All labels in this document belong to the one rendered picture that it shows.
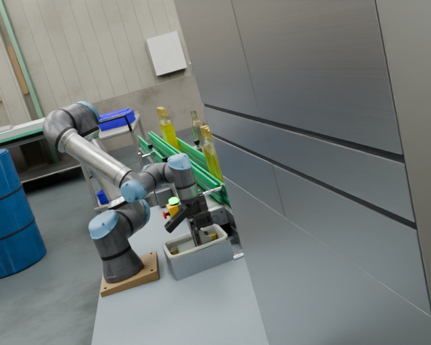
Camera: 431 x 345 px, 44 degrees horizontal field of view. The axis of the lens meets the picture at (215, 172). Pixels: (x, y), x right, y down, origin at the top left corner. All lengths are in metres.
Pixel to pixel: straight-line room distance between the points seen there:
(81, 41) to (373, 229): 8.03
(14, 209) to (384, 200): 4.49
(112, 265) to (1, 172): 2.96
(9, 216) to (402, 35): 4.55
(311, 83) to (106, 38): 7.91
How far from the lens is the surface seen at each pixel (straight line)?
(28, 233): 4.99
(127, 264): 1.99
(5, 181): 4.87
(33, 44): 8.60
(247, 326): 1.54
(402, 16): 0.47
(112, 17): 8.47
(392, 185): 0.52
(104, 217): 1.99
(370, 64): 0.49
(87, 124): 2.04
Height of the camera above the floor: 1.55
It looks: 15 degrees down
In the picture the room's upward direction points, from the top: 16 degrees counter-clockwise
